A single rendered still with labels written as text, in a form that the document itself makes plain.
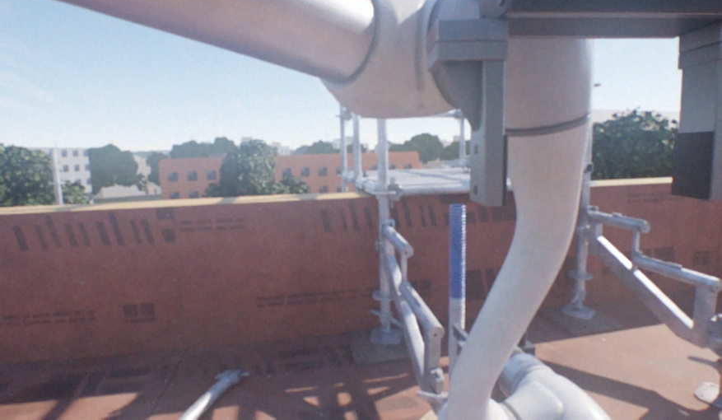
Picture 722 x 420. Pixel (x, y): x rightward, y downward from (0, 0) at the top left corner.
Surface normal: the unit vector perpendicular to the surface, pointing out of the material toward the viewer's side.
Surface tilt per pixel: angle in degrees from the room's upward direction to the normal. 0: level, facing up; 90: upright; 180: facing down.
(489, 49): 90
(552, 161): 117
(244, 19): 137
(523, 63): 107
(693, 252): 90
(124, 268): 90
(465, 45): 90
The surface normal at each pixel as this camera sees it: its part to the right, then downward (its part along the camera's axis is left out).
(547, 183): -0.29, 0.54
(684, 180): -1.00, 0.03
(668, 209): 0.17, 0.11
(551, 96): -0.09, 0.51
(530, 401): -0.34, -0.92
